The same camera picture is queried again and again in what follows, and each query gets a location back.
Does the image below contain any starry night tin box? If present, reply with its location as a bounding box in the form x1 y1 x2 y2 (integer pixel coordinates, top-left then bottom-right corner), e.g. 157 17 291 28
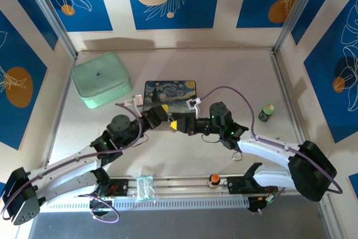
142 80 198 117

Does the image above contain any small green paint jar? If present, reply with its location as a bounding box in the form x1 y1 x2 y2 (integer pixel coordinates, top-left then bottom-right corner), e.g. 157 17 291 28
257 103 277 123

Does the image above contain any mint green zip case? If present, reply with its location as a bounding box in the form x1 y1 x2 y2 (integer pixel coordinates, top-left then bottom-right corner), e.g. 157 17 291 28
70 51 134 110

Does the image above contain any small bottle with orange cap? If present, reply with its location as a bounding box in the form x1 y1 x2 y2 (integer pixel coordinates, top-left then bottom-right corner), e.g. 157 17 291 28
207 174 221 189

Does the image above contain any clear plastic bag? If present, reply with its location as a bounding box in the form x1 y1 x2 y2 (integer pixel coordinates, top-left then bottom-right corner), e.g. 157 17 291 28
135 176 156 202

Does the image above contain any grey metal sheet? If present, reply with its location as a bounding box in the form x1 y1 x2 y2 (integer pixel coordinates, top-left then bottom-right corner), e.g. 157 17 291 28
27 210 331 239

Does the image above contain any blue poster white leaf outline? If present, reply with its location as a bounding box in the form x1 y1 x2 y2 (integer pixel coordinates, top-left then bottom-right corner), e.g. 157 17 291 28
303 0 358 144

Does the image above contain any blue poster beige circle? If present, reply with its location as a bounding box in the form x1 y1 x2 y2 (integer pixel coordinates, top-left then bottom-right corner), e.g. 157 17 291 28
124 0 223 30

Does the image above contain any blue poster white flower outline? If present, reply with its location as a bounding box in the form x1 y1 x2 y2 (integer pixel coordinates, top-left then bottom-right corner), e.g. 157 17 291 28
32 0 114 32

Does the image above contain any blue poster orange oval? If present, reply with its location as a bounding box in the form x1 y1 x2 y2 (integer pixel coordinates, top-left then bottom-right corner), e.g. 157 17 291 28
0 9 48 151

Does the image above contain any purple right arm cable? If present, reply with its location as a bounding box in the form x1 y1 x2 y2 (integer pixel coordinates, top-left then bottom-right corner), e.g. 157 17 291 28
200 86 343 214

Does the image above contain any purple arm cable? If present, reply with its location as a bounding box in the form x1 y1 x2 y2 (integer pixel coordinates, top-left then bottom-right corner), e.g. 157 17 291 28
1 101 149 224
200 86 343 214

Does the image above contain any aluminium mounting rail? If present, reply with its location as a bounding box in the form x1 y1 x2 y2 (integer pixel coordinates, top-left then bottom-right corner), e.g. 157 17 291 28
23 176 332 199

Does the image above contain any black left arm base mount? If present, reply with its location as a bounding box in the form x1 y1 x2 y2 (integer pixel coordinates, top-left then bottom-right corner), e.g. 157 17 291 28
77 177 129 198

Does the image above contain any aluminium table side rail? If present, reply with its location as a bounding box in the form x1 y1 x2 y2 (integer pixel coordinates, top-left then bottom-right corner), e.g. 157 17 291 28
268 50 332 180
41 54 78 178

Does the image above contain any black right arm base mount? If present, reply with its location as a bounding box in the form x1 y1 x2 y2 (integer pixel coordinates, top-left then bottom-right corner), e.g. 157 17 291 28
226 176 280 213

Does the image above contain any grey slotted cable duct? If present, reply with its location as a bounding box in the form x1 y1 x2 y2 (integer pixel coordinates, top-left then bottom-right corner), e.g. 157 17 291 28
30 196 249 209

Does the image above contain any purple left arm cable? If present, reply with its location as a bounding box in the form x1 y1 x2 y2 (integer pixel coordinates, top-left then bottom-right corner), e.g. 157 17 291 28
1 101 149 224

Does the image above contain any aluminium frame post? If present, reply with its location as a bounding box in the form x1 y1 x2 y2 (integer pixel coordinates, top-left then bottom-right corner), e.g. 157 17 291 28
21 0 78 58
273 0 326 54

